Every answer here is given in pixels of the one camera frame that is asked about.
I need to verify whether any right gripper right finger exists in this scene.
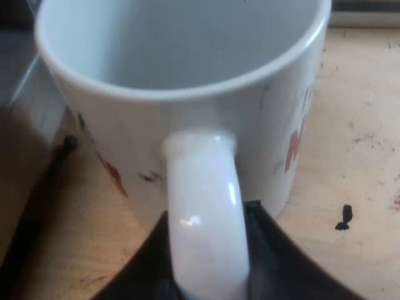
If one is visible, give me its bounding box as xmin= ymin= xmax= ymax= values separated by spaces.
xmin=241 ymin=199 xmax=334 ymax=300

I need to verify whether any white mug with red and black print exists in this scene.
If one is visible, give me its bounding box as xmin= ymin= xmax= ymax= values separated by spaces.
xmin=34 ymin=0 xmax=333 ymax=300

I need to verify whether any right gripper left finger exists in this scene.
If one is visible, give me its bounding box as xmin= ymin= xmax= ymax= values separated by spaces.
xmin=92 ymin=211 xmax=186 ymax=300

